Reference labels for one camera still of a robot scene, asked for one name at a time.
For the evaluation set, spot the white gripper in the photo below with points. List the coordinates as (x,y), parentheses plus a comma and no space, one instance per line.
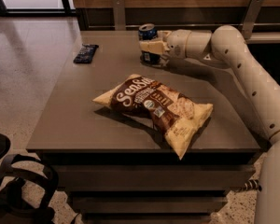
(176,44)

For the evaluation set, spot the blue pepsi can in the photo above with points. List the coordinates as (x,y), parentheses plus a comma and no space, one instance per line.
(147,32)

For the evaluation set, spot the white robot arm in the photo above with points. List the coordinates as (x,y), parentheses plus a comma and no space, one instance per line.
(227,45)

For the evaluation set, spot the dark blue snack bar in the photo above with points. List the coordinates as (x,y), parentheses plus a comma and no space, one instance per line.
(86,53)

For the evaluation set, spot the brown white chips bag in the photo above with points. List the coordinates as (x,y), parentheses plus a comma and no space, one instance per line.
(171,112)

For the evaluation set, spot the grey drawer cabinet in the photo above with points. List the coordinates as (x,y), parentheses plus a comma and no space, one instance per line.
(118,170)

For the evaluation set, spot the left metal bracket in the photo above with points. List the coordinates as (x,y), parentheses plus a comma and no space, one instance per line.
(119,15)

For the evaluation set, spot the metal bracket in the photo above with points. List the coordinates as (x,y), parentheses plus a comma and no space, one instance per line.
(119,15)
(248,22)

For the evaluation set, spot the right metal bracket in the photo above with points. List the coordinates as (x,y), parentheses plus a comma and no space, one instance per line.
(248,22)

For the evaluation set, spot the black bag with straps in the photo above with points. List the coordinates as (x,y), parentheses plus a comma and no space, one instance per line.
(13,208)

